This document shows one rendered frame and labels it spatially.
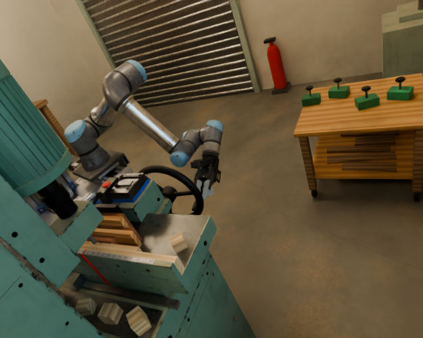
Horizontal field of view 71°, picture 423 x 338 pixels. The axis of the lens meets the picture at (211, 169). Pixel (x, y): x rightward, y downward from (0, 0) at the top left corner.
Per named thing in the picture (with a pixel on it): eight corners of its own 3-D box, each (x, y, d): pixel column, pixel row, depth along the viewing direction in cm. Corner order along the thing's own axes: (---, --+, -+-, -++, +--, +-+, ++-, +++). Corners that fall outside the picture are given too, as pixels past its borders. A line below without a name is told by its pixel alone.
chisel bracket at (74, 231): (107, 221, 84) (90, 200, 79) (74, 263, 74) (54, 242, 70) (89, 220, 88) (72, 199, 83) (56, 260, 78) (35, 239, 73)
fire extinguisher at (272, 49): (291, 85, 351) (280, 33, 318) (287, 92, 338) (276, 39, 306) (276, 87, 360) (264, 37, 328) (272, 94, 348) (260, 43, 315)
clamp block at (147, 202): (166, 198, 103) (154, 179, 98) (146, 228, 94) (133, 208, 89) (133, 198, 110) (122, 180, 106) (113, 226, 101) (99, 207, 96)
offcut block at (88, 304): (97, 304, 86) (90, 297, 84) (93, 314, 83) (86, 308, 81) (84, 306, 87) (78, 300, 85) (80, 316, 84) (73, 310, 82)
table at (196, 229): (228, 206, 94) (222, 192, 91) (190, 295, 73) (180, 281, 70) (95, 202, 123) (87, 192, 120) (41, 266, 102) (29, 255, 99)
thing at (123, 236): (142, 243, 85) (132, 231, 81) (139, 247, 84) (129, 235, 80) (89, 238, 95) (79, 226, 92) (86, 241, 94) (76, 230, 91)
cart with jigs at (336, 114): (417, 145, 205) (423, 53, 170) (426, 204, 167) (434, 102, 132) (318, 149, 238) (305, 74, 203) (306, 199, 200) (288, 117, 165)
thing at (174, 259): (185, 268, 72) (177, 255, 70) (182, 275, 71) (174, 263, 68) (37, 247, 101) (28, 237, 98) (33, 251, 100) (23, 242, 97)
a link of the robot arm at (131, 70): (75, 128, 158) (112, 65, 119) (94, 113, 168) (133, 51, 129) (93, 143, 161) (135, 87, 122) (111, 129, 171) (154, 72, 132)
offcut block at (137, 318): (146, 314, 78) (137, 304, 75) (152, 326, 74) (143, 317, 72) (133, 323, 77) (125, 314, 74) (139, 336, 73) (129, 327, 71)
